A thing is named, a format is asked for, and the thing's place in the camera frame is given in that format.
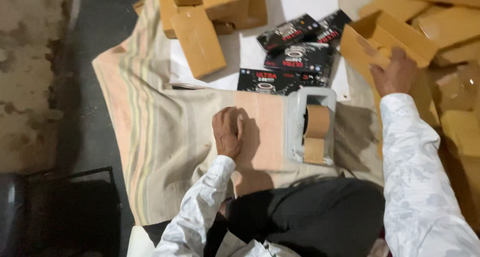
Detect person's right hand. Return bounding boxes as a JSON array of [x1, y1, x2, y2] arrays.
[[369, 47, 418, 98]]

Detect brown packing tape roll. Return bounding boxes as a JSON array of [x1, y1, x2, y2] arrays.
[[303, 105, 331, 164]]

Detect white sheet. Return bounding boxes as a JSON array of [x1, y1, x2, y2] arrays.
[[144, 0, 351, 102]]

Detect person's black trousers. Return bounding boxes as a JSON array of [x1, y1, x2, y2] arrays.
[[142, 176, 386, 257]]

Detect brown cardboard box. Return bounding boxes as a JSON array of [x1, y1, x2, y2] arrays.
[[339, 10, 439, 88]]

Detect white cushion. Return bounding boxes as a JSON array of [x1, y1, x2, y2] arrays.
[[127, 225, 157, 257]]

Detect grey tape dispenser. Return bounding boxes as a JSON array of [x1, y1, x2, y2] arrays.
[[286, 87, 337, 167]]

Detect person's left hand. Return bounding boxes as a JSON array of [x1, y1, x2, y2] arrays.
[[212, 107, 245, 161]]

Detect pile of brown cartons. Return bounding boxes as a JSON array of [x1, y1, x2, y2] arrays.
[[358, 0, 480, 231], [133, 0, 268, 80]]

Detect black printed product box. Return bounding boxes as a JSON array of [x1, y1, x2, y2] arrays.
[[263, 42, 336, 77], [315, 9, 352, 44], [257, 14, 322, 55], [237, 69, 331, 96]]

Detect black metal-frame chair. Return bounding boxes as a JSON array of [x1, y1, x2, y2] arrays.
[[0, 166, 122, 257]]

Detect striped beige blanket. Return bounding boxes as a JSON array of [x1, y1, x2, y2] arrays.
[[92, 0, 385, 226]]

